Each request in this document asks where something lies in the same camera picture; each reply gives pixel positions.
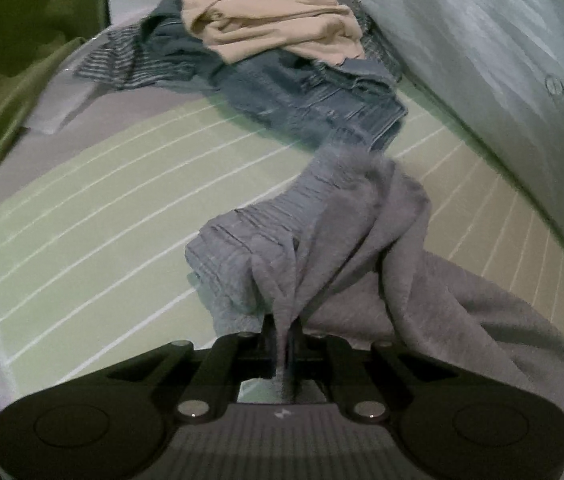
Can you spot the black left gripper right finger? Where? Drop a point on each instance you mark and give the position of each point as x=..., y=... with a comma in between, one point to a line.
x=340, y=373

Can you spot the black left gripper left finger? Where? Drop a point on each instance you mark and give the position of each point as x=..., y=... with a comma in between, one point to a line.
x=228, y=363

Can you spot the grey sweatpants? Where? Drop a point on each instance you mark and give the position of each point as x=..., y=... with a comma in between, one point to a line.
x=342, y=251

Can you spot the blue denim jeans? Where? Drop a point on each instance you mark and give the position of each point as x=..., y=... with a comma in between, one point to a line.
x=354, y=102

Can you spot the dark striped garment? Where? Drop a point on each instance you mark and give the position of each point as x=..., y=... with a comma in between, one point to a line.
x=123, y=63

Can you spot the beige cloth garment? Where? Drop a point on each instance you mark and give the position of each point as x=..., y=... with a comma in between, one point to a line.
x=323, y=30

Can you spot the light blue carrot print sheet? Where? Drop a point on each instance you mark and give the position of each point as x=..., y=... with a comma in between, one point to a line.
x=499, y=65

